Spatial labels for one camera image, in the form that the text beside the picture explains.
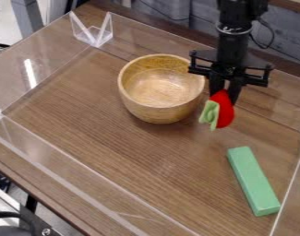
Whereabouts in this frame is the grey post behind table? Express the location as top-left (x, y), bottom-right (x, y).
top-left (10, 0), bottom-right (43, 38)

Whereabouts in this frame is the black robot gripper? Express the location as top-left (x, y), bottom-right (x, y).
top-left (189, 33), bottom-right (274, 104)

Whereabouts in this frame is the red felt fruit green leaf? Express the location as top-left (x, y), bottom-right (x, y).
top-left (197, 89), bottom-right (236, 132)

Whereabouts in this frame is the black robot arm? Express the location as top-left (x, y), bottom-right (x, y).
top-left (188, 0), bottom-right (274, 104)

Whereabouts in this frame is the clear acrylic corner bracket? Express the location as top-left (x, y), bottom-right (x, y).
top-left (70, 11), bottom-right (114, 48)

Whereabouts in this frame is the clear acrylic enclosure wall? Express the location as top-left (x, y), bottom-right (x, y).
top-left (0, 5), bottom-right (300, 236)

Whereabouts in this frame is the black equipment under table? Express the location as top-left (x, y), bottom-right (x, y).
top-left (0, 173), bottom-right (63, 236)

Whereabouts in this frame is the light wooden bowl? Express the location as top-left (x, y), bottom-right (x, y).
top-left (118, 53), bottom-right (206, 124)

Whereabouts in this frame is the green rectangular block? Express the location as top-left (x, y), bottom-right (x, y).
top-left (228, 147), bottom-right (280, 217)

